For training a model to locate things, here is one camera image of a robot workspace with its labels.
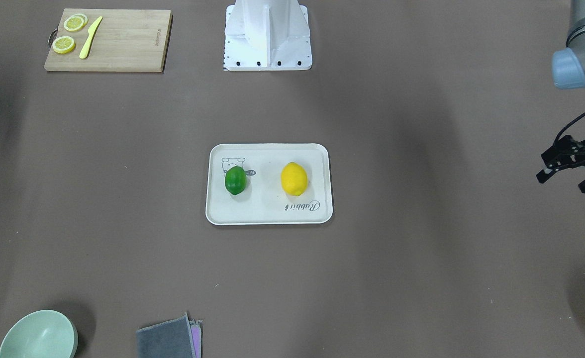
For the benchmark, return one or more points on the folded grey cloth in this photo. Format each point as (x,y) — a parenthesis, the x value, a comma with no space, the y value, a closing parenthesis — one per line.
(170,339)

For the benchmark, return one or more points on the lemon slice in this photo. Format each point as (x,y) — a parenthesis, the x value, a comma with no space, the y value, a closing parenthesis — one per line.
(75,22)
(63,45)

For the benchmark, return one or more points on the lemon slice upper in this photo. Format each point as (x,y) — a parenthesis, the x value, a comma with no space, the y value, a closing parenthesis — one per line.
(75,22)

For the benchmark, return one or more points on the yellow plastic knife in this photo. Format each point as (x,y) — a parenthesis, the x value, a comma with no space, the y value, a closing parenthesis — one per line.
(85,50)

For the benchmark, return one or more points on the pale green bowl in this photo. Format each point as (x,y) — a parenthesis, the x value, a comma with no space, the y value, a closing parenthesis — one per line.
(41,334)

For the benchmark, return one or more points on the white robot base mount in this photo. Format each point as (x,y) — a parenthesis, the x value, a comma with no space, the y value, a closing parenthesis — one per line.
(267,35)

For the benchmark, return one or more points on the white rabbit print tray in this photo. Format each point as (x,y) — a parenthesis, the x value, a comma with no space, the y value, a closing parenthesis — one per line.
(264,200)

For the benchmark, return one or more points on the lemon slice lower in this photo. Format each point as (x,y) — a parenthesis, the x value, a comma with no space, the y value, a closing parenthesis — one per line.
(63,45)

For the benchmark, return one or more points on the green lime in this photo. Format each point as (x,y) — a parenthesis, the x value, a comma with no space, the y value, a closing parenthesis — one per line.
(235,180)

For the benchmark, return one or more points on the bamboo cutting board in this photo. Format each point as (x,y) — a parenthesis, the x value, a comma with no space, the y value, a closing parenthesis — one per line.
(126,40)

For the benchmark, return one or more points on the purple cloth under grey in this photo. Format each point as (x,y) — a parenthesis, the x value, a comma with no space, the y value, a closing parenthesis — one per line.
(196,335)

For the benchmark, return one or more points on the yellow lemon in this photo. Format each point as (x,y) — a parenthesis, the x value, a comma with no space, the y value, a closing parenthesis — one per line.
(294,180)

